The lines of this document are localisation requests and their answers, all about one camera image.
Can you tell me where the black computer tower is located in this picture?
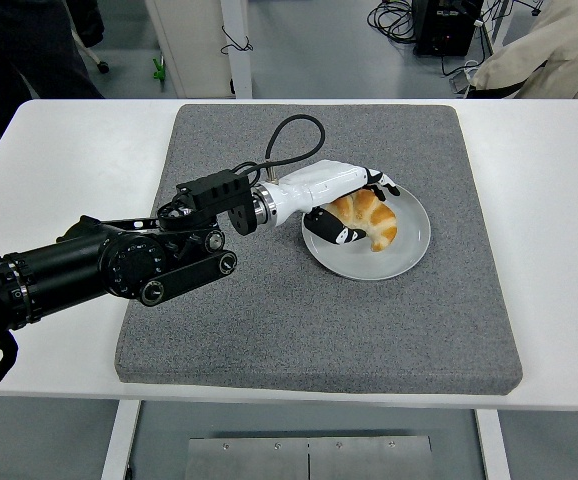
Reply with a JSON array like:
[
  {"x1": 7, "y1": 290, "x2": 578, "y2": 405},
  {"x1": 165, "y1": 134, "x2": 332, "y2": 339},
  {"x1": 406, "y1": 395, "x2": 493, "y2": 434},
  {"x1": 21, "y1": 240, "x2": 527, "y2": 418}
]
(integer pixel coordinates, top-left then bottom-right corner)
[{"x1": 412, "y1": 0, "x2": 485, "y2": 57}]

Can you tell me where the white table leg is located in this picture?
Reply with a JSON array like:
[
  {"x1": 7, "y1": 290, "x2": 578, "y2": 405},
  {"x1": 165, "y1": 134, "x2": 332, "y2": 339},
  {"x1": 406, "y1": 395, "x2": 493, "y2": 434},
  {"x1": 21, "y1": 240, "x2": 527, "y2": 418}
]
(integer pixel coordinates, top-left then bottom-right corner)
[
  {"x1": 99, "y1": 399, "x2": 143, "y2": 480},
  {"x1": 473, "y1": 408, "x2": 513, "y2": 480}
]

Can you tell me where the person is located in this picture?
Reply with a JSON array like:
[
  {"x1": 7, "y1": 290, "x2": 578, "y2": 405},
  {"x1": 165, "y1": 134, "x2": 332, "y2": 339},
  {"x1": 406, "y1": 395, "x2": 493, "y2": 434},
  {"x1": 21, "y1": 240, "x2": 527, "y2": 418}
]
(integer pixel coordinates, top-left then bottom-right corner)
[{"x1": 0, "y1": 0, "x2": 106, "y2": 136}]

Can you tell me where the light grey round plate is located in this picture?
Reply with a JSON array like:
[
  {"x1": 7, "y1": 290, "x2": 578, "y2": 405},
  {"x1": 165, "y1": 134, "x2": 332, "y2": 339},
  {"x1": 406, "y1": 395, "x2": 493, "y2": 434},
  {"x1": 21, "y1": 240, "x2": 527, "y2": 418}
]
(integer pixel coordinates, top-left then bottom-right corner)
[{"x1": 301, "y1": 175, "x2": 432, "y2": 282}]

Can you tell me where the black cable bundle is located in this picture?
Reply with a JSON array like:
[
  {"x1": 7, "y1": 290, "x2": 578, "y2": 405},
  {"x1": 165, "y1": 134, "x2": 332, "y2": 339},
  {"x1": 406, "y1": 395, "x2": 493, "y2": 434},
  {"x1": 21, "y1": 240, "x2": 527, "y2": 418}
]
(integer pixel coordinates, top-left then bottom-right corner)
[{"x1": 366, "y1": 0, "x2": 418, "y2": 46}]

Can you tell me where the white metal post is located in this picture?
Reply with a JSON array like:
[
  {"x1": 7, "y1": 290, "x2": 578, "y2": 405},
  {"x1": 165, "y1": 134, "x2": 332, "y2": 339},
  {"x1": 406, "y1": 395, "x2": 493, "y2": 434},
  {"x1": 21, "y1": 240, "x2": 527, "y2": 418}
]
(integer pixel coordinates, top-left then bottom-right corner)
[{"x1": 218, "y1": 0, "x2": 255, "y2": 100}]

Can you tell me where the white chair base with caster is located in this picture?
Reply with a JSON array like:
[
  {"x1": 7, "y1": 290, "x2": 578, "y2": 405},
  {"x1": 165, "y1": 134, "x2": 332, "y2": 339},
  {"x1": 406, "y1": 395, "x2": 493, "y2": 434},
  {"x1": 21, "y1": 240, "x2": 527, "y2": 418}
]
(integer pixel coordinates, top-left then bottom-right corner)
[{"x1": 71, "y1": 27, "x2": 111, "y2": 75}]

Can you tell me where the grey speckled table mat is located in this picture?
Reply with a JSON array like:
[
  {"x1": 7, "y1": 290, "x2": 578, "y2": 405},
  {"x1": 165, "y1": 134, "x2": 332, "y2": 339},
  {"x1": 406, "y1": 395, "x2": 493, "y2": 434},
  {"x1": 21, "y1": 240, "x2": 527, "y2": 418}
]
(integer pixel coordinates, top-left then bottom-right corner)
[{"x1": 113, "y1": 102, "x2": 524, "y2": 399}]

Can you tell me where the beige cloth cover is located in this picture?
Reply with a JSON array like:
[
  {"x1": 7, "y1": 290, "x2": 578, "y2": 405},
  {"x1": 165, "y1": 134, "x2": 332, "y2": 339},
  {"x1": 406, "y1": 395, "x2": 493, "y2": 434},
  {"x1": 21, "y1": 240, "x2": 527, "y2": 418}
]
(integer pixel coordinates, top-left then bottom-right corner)
[{"x1": 468, "y1": 0, "x2": 578, "y2": 100}]

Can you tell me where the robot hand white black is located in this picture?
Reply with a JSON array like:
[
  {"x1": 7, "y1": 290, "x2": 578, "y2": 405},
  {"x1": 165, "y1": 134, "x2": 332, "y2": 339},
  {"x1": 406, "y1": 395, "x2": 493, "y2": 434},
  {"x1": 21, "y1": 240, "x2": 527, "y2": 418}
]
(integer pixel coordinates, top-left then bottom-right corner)
[{"x1": 267, "y1": 158, "x2": 401, "y2": 247}]

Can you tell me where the thin black cable loop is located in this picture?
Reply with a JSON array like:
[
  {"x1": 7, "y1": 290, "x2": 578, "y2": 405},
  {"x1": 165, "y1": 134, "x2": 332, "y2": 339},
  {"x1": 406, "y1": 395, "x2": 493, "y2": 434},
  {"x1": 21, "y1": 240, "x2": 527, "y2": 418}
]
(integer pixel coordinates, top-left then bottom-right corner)
[{"x1": 220, "y1": 23, "x2": 255, "y2": 56}]

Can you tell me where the white cabinet panel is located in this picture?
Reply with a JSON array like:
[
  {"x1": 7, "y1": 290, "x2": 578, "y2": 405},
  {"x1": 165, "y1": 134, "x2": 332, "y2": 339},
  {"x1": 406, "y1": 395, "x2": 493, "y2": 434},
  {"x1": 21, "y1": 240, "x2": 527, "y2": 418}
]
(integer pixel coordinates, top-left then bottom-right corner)
[{"x1": 143, "y1": 0, "x2": 234, "y2": 99}]

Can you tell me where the croissant bread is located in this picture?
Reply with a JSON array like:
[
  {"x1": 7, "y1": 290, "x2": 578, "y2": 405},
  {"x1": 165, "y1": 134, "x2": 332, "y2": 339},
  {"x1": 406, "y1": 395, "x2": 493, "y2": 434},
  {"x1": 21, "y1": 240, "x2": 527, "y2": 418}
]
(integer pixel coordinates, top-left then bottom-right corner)
[{"x1": 326, "y1": 188, "x2": 399, "y2": 253}]

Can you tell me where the white cable with adapter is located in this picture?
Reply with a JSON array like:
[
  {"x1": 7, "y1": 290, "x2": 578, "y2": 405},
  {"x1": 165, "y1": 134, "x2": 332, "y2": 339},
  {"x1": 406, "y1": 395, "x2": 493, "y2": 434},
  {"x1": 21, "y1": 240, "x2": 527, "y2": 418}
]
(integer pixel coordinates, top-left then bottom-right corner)
[{"x1": 447, "y1": 58, "x2": 478, "y2": 95}]

